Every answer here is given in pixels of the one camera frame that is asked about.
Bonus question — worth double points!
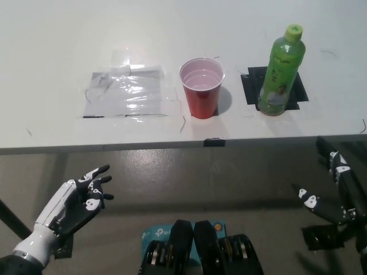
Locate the white and black left hand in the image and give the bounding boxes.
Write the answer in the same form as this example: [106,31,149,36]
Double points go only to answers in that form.
[14,164,115,266]

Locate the black right hand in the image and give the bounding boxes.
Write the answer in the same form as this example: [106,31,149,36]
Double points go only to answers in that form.
[291,136,367,230]

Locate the green tea bottle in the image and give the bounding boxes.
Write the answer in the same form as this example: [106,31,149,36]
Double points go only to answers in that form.
[257,23,307,117]

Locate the red plastic cup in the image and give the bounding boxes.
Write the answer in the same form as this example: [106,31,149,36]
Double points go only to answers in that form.
[179,57,226,119]

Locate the black floor tape patch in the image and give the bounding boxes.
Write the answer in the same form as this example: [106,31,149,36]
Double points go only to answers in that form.
[300,225,346,253]
[53,237,75,260]

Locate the black table leg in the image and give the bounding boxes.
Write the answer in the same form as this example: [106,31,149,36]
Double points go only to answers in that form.
[0,197,33,241]

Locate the teal tp-link box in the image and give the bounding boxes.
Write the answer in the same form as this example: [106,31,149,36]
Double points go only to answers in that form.
[140,220,229,260]

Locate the black tape square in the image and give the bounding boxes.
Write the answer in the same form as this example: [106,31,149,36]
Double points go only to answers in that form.
[240,66,310,111]

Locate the clear plastic sheet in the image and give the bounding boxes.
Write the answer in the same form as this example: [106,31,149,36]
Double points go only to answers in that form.
[82,64,169,119]

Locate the small black tape piece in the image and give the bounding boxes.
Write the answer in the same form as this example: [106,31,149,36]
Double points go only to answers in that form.
[203,137,227,148]

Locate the clear tape strip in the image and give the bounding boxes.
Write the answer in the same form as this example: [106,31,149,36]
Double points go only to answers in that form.
[110,49,132,76]

